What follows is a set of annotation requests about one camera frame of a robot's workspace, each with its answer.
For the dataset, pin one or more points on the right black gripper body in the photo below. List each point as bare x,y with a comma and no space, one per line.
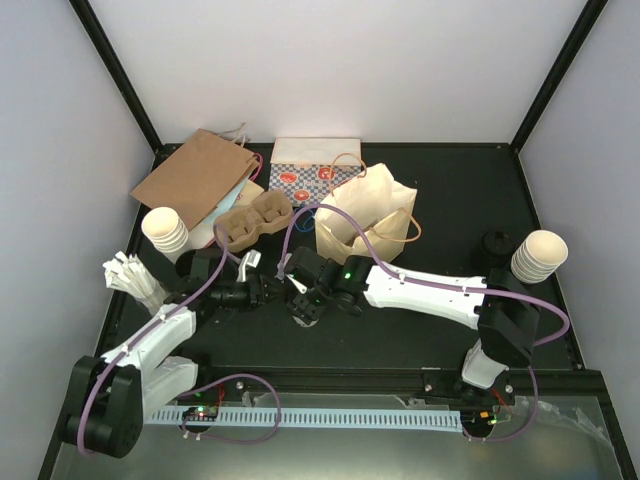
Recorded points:
302,309

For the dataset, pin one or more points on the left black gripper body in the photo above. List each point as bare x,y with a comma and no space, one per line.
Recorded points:
253,282

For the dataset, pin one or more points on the cream paper bag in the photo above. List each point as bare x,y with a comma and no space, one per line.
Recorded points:
370,207

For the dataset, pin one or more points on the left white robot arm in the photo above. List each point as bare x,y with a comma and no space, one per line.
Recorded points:
109,397

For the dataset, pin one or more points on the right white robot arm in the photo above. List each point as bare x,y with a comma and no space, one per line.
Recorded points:
492,306

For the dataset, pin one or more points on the light blue paper bag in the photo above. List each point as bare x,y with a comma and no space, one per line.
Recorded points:
241,195

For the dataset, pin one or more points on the left white cup stack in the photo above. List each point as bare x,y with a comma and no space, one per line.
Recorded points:
166,231

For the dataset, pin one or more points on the white cup stack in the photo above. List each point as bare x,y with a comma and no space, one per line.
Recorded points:
166,231
538,257

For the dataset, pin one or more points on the blue checkered bakery bag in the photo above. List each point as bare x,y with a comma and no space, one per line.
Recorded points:
304,168

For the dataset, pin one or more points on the brown kraft paper bag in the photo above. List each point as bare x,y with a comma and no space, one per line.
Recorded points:
196,177

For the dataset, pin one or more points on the crumpled white paper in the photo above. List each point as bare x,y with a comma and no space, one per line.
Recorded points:
128,274

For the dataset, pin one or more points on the small green circuit board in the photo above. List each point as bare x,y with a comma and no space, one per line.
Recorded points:
200,414

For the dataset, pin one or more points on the right white cup stack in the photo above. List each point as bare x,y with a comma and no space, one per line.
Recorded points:
538,257

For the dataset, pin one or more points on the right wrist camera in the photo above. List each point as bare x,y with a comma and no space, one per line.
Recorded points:
281,275

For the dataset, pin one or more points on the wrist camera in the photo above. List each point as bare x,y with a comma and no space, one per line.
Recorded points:
281,275
249,261

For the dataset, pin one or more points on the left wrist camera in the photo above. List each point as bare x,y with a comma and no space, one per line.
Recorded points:
249,261

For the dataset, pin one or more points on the light blue cable duct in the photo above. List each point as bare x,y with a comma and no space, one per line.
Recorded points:
318,418

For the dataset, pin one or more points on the left black frame post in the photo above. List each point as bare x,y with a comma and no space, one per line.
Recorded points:
99,38

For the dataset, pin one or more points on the black frame post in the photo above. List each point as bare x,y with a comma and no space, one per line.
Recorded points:
99,38
577,36

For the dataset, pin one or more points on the right black frame post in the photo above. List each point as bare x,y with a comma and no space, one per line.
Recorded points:
577,36

